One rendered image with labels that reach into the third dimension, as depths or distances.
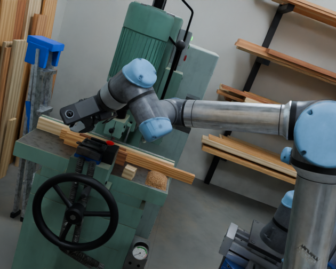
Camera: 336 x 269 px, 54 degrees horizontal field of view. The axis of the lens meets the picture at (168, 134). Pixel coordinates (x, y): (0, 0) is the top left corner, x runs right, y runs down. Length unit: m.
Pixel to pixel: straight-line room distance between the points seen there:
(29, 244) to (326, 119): 1.23
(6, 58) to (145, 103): 1.83
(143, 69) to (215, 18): 2.82
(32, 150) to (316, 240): 1.00
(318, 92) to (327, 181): 3.13
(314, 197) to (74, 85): 3.38
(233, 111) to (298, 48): 2.89
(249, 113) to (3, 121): 2.12
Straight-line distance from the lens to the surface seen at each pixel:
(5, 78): 2.58
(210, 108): 0.85
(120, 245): 1.41
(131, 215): 1.33
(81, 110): 0.89
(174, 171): 1.39
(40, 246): 1.51
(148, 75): 0.79
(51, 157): 1.31
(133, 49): 1.23
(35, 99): 2.11
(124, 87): 0.80
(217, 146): 3.24
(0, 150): 2.76
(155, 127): 0.77
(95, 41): 3.74
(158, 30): 1.22
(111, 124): 1.32
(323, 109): 0.66
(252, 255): 1.47
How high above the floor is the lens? 1.47
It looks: 17 degrees down
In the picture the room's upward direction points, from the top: 20 degrees clockwise
